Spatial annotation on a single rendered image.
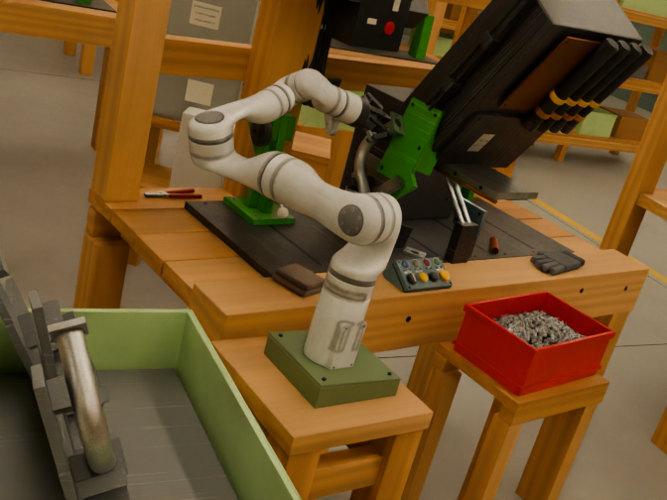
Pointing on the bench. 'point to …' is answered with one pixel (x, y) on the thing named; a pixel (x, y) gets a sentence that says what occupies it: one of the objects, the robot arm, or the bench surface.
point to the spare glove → (557, 261)
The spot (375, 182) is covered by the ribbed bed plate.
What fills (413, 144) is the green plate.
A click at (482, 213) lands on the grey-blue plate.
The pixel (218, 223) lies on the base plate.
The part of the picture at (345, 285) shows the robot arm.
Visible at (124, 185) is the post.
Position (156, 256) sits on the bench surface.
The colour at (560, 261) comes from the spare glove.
